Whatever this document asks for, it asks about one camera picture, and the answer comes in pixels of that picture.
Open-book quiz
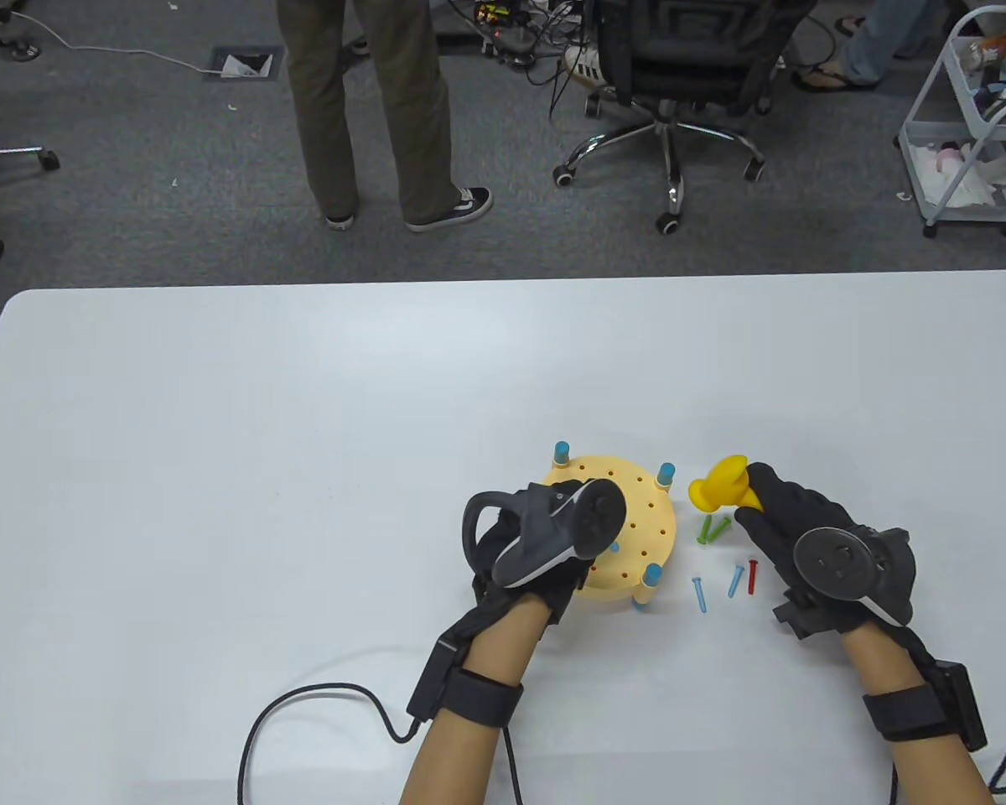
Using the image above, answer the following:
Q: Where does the floor outlet box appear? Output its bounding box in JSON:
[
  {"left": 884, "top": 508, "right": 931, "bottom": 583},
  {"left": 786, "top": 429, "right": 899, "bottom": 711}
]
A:
[{"left": 208, "top": 45, "right": 288, "bottom": 82}]

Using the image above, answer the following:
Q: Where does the black right wrist strap camera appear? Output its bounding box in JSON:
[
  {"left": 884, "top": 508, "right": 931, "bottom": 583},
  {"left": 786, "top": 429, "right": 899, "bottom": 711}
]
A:
[{"left": 860, "top": 661, "right": 990, "bottom": 753}]

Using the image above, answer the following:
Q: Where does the grey controller on glove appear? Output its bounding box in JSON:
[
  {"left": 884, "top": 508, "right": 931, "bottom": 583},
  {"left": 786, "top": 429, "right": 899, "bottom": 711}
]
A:
[
  {"left": 462, "top": 478, "right": 630, "bottom": 589},
  {"left": 792, "top": 526, "right": 919, "bottom": 630}
]

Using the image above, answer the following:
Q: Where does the yellow round peg stool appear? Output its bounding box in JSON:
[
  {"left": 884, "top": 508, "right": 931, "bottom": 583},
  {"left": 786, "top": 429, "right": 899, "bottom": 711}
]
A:
[{"left": 540, "top": 454, "right": 679, "bottom": 606}]

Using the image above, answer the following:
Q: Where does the black office chair chrome base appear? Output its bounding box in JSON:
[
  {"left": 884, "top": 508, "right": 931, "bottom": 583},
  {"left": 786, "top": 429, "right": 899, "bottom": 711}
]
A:
[{"left": 552, "top": 0, "right": 818, "bottom": 236}]

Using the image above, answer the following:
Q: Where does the person's right forearm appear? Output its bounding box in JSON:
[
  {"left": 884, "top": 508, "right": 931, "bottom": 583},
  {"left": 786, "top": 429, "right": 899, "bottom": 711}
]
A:
[{"left": 838, "top": 625, "right": 1000, "bottom": 805}]

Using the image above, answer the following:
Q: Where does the grey controller on left glove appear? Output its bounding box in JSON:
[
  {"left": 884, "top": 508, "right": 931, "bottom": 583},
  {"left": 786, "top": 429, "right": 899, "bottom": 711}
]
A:
[{"left": 462, "top": 478, "right": 630, "bottom": 589}]

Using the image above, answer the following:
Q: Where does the black left wrist strap camera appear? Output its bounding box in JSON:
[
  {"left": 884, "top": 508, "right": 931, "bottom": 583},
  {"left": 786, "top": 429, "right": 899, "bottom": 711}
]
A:
[{"left": 406, "top": 636, "right": 526, "bottom": 729}]

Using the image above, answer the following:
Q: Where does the person's left hand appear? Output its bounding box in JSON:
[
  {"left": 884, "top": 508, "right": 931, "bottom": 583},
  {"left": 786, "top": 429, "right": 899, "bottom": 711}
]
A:
[{"left": 438, "top": 512, "right": 598, "bottom": 665}]

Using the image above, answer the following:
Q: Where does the person's left forearm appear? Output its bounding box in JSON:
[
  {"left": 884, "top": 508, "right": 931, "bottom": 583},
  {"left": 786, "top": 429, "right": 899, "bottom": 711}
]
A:
[{"left": 397, "top": 597, "right": 554, "bottom": 805}]

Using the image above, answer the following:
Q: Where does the white sneaker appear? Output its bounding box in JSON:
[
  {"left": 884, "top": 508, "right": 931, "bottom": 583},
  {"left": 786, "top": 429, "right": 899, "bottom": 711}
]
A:
[{"left": 563, "top": 45, "right": 614, "bottom": 90}]

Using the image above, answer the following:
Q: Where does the white floor cable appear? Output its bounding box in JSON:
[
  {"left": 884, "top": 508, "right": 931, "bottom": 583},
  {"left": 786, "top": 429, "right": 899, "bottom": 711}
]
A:
[{"left": 0, "top": 7, "right": 220, "bottom": 78}]

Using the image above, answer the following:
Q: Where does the yellow toy drill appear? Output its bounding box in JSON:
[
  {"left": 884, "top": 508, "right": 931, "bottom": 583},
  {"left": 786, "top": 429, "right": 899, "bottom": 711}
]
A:
[{"left": 688, "top": 454, "right": 765, "bottom": 515}]

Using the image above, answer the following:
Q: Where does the person's right hand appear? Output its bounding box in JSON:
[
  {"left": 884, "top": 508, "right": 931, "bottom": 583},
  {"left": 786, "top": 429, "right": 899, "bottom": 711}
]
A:
[{"left": 734, "top": 461, "right": 916, "bottom": 642}]

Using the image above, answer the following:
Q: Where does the black wrist strap camera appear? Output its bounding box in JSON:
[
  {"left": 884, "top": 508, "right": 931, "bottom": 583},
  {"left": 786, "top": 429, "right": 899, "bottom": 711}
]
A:
[
  {"left": 860, "top": 661, "right": 990, "bottom": 753},
  {"left": 406, "top": 636, "right": 526, "bottom": 729}
]

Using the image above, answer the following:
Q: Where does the white rolling cart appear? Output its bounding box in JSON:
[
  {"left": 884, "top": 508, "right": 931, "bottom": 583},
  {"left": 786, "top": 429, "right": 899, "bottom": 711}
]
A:
[{"left": 894, "top": 7, "right": 1006, "bottom": 241}]

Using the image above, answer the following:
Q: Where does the black cable of left wrist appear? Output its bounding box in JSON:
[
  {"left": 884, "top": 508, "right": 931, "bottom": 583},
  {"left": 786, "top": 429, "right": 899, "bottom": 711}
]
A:
[{"left": 236, "top": 683, "right": 524, "bottom": 805}]

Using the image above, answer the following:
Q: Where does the grey controller on right glove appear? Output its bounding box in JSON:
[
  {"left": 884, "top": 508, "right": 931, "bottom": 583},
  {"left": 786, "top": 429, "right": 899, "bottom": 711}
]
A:
[{"left": 792, "top": 526, "right": 919, "bottom": 630}]

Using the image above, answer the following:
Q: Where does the tangle of floor cables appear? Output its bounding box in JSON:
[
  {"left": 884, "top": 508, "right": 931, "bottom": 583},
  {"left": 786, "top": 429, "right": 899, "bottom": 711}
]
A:
[{"left": 432, "top": 0, "right": 606, "bottom": 86}]

